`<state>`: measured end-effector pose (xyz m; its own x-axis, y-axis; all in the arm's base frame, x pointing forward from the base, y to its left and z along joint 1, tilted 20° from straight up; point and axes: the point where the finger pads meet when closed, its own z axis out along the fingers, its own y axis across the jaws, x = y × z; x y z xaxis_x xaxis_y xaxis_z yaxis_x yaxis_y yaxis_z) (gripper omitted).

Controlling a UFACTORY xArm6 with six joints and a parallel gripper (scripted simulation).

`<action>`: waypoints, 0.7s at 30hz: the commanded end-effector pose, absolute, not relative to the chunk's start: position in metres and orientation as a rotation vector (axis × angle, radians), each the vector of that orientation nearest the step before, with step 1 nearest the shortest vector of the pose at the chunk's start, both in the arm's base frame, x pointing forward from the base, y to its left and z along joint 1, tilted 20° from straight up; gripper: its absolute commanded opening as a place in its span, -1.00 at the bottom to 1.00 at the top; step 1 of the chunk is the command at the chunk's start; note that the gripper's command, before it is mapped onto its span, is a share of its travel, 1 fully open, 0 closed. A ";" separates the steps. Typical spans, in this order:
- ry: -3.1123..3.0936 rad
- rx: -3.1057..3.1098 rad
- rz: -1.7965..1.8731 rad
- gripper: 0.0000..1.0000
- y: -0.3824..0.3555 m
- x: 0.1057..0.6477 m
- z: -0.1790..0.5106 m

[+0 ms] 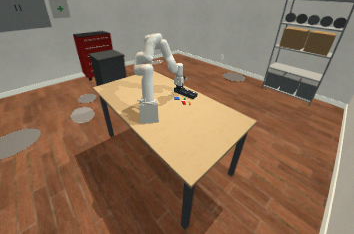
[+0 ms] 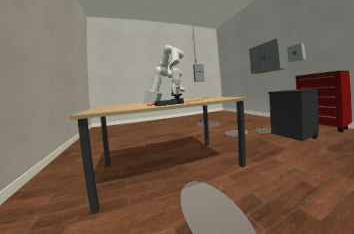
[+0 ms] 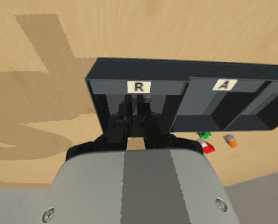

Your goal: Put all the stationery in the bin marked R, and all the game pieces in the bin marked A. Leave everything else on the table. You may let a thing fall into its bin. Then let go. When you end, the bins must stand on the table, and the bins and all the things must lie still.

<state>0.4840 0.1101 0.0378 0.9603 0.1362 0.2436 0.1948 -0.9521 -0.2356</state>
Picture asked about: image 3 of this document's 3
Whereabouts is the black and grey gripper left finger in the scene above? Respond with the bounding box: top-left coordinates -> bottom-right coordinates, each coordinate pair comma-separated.
65,94 -> 132,161

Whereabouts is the dark grey rack of bins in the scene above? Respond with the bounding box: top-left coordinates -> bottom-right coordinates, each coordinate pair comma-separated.
85,57 -> 278,138

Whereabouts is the orange battery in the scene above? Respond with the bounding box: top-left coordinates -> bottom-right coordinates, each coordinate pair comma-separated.
226,135 -> 237,148

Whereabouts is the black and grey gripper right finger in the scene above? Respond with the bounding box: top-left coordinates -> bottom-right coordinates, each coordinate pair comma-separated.
137,95 -> 204,155

